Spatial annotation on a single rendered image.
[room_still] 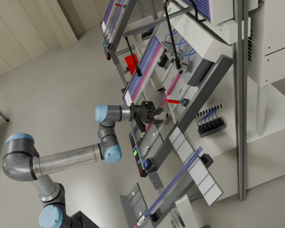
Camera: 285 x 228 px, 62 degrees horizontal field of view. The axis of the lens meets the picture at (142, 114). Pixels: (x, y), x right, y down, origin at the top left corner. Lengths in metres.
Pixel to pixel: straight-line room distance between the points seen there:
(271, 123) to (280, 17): 0.69
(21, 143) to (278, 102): 1.44
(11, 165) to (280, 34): 1.16
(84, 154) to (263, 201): 1.37
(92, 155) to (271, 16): 0.86
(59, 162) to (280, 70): 1.01
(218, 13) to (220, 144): 0.81
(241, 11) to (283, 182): 1.44
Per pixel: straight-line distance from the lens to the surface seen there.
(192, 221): 1.32
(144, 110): 1.11
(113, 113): 1.07
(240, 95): 1.11
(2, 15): 5.00
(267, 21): 1.04
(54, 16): 4.79
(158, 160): 1.27
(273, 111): 1.64
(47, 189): 1.38
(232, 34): 0.92
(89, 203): 2.27
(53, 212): 1.38
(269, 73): 1.19
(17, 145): 1.15
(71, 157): 1.04
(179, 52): 1.15
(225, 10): 0.90
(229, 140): 1.48
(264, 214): 1.95
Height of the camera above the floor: 1.80
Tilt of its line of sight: 42 degrees down
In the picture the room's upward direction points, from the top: 23 degrees counter-clockwise
